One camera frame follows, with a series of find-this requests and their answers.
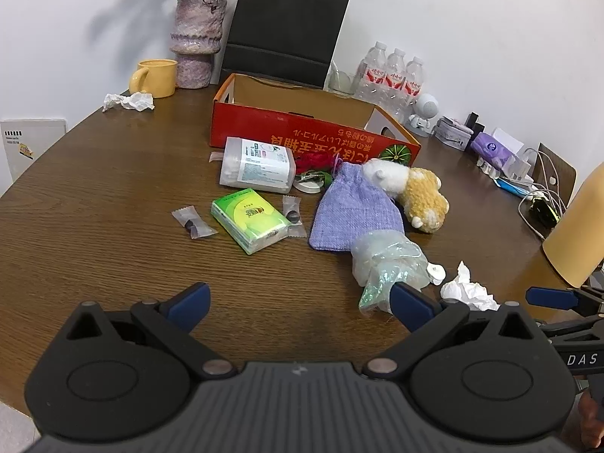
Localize black paper bag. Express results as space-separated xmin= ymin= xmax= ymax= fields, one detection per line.
xmin=219 ymin=0 xmax=352 ymax=90

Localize brown chair back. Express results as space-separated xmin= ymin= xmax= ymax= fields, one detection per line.
xmin=538 ymin=142 xmax=577 ymax=208

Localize blue face mask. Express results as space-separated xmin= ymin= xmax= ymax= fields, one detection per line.
xmin=498 ymin=177 xmax=532 ymax=198

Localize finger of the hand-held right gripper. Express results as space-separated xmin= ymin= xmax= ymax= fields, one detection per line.
xmin=525 ymin=286 xmax=604 ymax=316
xmin=535 ymin=314 xmax=604 ymax=341

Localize red fabric flower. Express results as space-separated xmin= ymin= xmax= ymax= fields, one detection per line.
xmin=295 ymin=148 xmax=338 ymax=175

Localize white and tan plush toy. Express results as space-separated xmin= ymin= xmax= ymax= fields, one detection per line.
xmin=361 ymin=157 xmax=450 ymax=234

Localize white sign board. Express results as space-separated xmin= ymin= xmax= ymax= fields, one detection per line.
xmin=0 ymin=118 xmax=68 ymax=195

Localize purple ceramic vase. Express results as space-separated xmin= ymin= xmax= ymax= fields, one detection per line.
xmin=170 ymin=0 xmax=228 ymax=89

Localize red label water bottle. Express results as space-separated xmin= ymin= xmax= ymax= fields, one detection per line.
xmin=401 ymin=57 xmax=425 ymax=110
xmin=354 ymin=42 xmax=388 ymax=101
xmin=384 ymin=48 xmax=407 ymax=105

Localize person's right hand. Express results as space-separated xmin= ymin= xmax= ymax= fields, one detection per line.
xmin=578 ymin=387 xmax=604 ymax=452

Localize small grey box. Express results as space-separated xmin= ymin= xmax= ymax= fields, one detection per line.
xmin=433 ymin=116 xmax=475 ymax=150

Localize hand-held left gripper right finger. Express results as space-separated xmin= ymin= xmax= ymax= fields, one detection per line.
xmin=363 ymin=282 xmax=545 ymax=381

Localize clear cotton swab box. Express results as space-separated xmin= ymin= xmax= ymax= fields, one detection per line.
xmin=219 ymin=136 xmax=297 ymax=194

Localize green tissue pack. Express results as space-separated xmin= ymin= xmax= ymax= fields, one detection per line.
xmin=211 ymin=188 xmax=292 ymax=256

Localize white power strip with chargers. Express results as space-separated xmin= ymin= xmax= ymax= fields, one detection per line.
xmin=476 ymin=148 xmax=536 ymax=188

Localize yellow mug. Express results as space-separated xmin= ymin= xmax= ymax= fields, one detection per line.
xmin=129 ymin=59 xmax=178 ymax=99

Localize small black box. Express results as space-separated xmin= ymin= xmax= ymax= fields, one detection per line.
xmin=465 ymin=112 xmax=487 ymax=140

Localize purple fabric pouch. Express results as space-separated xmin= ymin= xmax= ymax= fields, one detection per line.
xmin=309 ymin=160 xmax=405 ymax=253

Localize white paper box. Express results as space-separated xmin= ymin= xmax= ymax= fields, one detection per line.
xmin=491 ymin=127 xmax=524 ymax=153

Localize crumpled white tissue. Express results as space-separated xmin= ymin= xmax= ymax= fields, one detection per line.
xmin=102 ymin=92 xmax=155 ymax=113
xmin=440 ymin=260 xmax=501 ymax=312

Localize clear wrapped dark candy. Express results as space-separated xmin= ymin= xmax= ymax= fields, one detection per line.
xmin=171 ymin=204 xmax=219 ymax=240
xmin=282 ymin=194 xmax=307 ymax=237

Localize black and yellow device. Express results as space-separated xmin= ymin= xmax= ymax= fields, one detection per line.
xmin=531 ymin=196 xmax=562 ymax=227

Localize red cardboard box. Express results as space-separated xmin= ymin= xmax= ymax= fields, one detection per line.
xmin=210 ymin=73 xmax=422 ymax=171

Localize iridescent plastic bag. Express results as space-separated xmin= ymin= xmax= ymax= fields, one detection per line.
xmin=351 ymin=231 xmax=430 ymax=317

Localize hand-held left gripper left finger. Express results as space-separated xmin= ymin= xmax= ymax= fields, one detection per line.
xmin=66 ymin=282 xmax=237 ymax=381

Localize white charging cables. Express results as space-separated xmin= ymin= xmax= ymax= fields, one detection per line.
xmin=518 ymin=148 xmax=568 ymax=241

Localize tan lampshade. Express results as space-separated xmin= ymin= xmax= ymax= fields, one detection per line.
xmin=542 ymin=163 xmax=604 ymax=288

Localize purple packet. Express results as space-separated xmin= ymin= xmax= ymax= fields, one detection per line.
xmin=471 ymin=131 xmax=513 ymax=167

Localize white robot figurine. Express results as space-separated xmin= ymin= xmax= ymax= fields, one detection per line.
xmin=407 ymin=93 xmax=439 ymax=139

